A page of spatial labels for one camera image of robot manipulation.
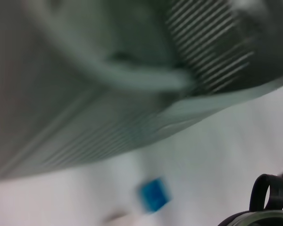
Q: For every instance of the glass teacup black sleeve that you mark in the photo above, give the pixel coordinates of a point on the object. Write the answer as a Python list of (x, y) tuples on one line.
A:
[(255, 195)]

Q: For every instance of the grey perforated plastic storage basket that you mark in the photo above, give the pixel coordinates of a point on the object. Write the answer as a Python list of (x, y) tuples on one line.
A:
[(85, 94)]

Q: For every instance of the blue square toy brick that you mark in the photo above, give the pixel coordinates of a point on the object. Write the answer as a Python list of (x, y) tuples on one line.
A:
[(155, 195)]

